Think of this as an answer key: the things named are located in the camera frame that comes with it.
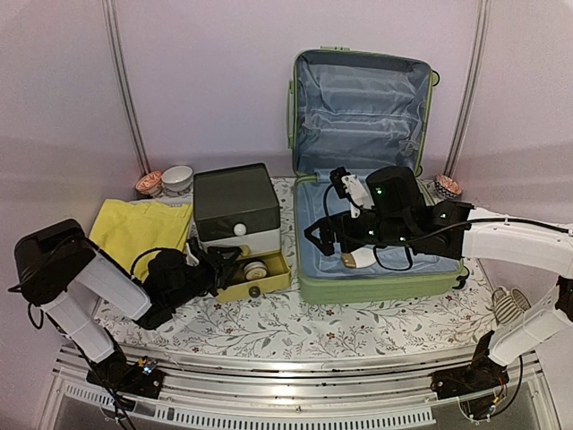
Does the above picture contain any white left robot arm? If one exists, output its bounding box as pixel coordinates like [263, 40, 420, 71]
[9, 219, 242, 400]

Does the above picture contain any red patterned small bowl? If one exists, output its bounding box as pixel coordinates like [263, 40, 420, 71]
[135, 171, 163, 197]

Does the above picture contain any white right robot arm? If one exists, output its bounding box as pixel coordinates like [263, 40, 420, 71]
[304, 166, 572, 400]

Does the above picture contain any round cream compact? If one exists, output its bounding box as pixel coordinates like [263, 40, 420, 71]
[243, 261, 269, 281]

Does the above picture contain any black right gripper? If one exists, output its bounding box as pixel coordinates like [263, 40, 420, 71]
[304, 210, 414, 256]

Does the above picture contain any drawer cabinet with dark top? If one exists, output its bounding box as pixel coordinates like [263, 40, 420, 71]
[192, 162, 291, 303]

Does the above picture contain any floral white tablecloth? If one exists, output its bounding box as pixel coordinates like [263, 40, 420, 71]
[85, 176, 502, 362]

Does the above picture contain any aluminium front rail frame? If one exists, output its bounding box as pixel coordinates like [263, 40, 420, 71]
[37, 344, 565, 429]

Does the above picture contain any beige oval compact case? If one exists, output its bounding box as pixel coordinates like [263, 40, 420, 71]
[341, 247, 376, 269]

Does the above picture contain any green hard-shell suitcase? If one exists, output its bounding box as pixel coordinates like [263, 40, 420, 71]
[287, 48, 469, 305]

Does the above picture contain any small white bowl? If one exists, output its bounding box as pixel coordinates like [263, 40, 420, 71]
[161, 165, 193, 193]

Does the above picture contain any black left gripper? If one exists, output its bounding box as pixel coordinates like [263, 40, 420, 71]
[167, 246, 242, 311]

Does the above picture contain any plain yellow garment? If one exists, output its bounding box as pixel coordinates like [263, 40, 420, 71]
[88, 199, 195, 279]

